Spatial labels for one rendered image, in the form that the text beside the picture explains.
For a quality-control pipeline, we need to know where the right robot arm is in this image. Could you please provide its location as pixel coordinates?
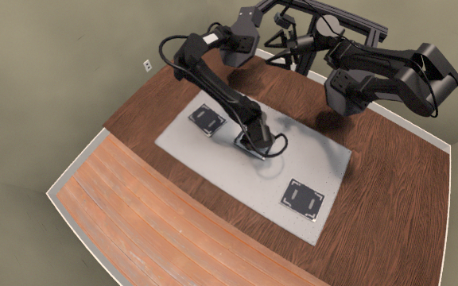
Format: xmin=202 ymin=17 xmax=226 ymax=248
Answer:
xmin=173 ymin=25 xmax=276 ymax=149

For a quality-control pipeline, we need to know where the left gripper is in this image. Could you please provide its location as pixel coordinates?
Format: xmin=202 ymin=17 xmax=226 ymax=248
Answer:
xmin=264 ymin=14 xmax=315 ymax=71

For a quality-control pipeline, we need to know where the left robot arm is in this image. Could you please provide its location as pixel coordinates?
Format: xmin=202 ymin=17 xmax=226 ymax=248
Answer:
xmin=312 ymin=15 xmax=458 ymax=118

